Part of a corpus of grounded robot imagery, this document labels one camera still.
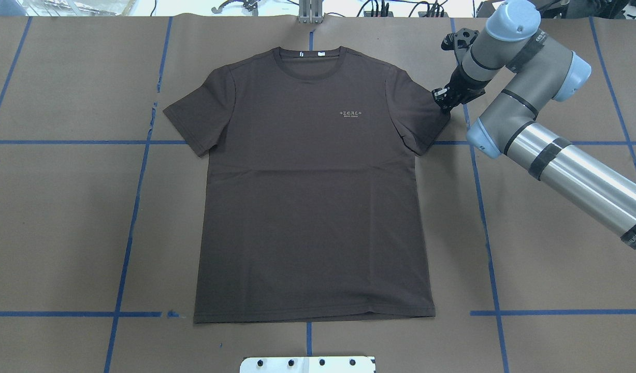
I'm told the aluminium frame post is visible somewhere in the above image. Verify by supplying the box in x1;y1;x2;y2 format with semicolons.
295;0;324;24

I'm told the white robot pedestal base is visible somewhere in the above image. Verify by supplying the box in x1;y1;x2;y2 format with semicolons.
239;356;378;372

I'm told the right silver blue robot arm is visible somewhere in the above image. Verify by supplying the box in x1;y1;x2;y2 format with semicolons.
432;1;636;250

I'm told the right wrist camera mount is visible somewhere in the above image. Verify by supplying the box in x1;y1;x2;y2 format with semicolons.
440;27;480;52

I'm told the brown t-shirt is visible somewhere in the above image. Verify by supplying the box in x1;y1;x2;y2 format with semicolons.
163;47;450;324

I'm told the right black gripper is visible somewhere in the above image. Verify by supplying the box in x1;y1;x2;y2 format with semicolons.
432;66;485;113

